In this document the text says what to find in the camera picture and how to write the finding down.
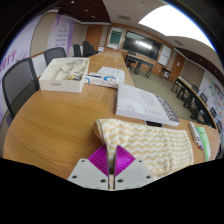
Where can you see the brown wooden door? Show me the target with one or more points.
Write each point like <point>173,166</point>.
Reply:
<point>177,66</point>
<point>94,36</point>

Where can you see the row of wooden tables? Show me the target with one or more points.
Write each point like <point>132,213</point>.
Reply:
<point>186,90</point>

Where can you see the black mesh office chair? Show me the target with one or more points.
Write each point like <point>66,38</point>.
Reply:
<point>20,83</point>
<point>55,54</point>

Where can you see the white framed whiteboard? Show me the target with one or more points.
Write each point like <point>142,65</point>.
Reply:
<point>164,55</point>

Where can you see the bright ceiling light panel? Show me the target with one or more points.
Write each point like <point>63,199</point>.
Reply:
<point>173,23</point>

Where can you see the small dark side desk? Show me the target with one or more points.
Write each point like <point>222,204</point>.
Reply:
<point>165,71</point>

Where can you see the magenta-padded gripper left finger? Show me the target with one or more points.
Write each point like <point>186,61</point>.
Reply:
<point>90,173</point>

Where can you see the white marker box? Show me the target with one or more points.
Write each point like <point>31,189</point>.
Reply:
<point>193,130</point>

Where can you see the yellow white zigzag towel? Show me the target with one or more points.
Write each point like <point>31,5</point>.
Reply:
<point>153,143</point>

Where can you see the white printed paper sheet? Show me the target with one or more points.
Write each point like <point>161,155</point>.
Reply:
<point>111,72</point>

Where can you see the colourful wall poster board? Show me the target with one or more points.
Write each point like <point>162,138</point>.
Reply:
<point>216,96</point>

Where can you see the dark desk with chair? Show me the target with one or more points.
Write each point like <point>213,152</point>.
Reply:
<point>138,63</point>

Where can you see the row of black chairs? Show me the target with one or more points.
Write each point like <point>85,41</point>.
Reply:
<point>203,100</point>

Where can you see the group of black office chairs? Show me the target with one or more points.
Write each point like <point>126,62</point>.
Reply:
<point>85,48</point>

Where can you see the blue marker pen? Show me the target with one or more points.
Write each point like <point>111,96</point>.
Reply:
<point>198,141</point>

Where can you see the white open cardboard box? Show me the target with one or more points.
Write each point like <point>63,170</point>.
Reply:
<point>60,83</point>

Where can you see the large black wall screen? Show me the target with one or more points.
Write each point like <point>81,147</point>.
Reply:
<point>141,45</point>

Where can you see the green booklet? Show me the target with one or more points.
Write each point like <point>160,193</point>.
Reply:
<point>204,141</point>

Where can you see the large white flat book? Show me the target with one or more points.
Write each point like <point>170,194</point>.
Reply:
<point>140,103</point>

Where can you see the narrow purple wall banner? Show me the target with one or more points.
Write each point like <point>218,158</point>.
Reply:
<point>61,33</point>

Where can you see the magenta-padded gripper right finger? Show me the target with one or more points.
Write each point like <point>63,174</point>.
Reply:
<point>133,173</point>

